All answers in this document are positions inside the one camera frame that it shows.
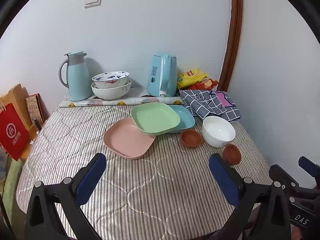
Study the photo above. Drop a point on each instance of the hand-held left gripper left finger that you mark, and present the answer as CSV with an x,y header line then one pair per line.
x,y
92,177

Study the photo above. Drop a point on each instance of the blue and red patterned bowl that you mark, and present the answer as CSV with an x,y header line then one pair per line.
x,y
111,78

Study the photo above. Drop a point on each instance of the patterned brown box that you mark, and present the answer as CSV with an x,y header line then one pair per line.
x,y
35,107

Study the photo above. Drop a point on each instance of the brown wooden door frame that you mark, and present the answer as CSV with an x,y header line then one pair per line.
x,y
233,37

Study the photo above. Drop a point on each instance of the rolled fruit print mat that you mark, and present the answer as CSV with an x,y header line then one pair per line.
x,y
110,103

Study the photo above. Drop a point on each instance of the grey checked folded cloth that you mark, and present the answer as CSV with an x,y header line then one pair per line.
x,y
207,105

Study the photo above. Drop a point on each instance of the plain white bowl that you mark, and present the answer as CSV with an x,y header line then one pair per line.
x,y
217,131

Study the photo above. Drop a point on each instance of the small brown bowl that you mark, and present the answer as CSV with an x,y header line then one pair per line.
x,y
232,154
191,138

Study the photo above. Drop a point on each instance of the pink square plate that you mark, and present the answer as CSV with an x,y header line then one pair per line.
x,y
125,140

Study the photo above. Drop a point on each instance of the green square plate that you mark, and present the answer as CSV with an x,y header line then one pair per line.
x,y
153,116

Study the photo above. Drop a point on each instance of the green cloth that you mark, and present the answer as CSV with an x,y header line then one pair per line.
x,y
13,177

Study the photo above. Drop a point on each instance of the red paper bag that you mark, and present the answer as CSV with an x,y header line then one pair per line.
x,y
12,132

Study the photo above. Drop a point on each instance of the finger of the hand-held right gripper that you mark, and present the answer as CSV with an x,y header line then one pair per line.
x,y
281,176
308,165

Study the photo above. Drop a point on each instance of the brown paper bag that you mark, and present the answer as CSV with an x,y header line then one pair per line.
x,y
15,95

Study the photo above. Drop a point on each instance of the yellow snack bag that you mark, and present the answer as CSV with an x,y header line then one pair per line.
x,y
190,78

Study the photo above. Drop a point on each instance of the light blue thermos jug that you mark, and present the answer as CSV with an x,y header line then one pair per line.
x,y
78,80

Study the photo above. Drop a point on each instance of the red snack bag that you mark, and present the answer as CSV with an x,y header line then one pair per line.
x,y
210,84

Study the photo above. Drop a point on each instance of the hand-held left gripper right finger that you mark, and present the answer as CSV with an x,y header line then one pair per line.
x,y
223,180

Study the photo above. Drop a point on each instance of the white floral bowl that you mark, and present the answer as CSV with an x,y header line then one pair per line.
x,y
110,93

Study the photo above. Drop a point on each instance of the white wall light switch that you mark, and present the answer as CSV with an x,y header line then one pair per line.
x,y
93,0

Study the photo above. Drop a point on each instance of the blue square plate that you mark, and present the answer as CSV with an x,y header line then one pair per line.
x,y
185,118

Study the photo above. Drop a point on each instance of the light blue electric kettle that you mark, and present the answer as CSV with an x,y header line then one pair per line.
x,y
160,77

